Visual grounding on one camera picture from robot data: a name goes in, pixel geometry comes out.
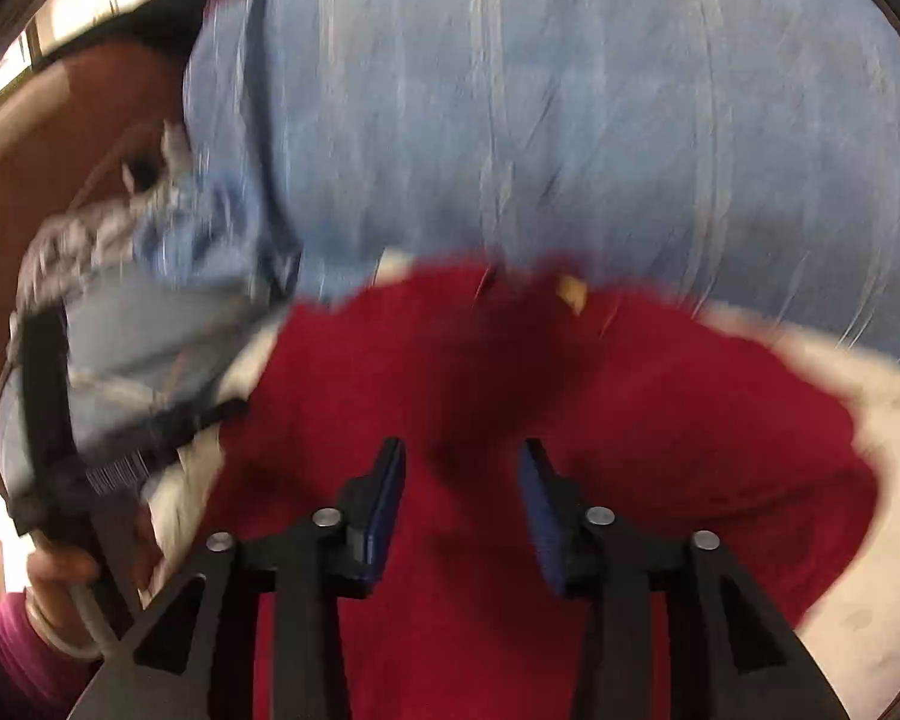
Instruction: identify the blue plaid pillow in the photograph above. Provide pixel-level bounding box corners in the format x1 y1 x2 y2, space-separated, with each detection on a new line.
15 0 900 391

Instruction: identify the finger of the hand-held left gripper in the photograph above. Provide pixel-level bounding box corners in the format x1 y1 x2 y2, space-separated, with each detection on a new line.
150 397 252 466

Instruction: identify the person's left hand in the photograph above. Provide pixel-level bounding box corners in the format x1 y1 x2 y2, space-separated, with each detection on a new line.
26 544 106 612

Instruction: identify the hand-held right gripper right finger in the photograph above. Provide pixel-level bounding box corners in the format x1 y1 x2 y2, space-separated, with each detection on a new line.
517 439 852 720

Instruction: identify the cream floral pillow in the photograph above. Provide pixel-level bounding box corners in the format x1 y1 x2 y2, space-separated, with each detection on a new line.
139 247 900 720

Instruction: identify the red pillowcase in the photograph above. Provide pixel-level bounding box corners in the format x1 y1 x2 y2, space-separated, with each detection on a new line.
195 255 882 720

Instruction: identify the white bracelet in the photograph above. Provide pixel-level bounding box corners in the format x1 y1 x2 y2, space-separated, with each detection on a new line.
26 585 121 662

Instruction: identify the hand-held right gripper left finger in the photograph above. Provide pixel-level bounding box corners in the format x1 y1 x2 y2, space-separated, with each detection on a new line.
67 436 407 720

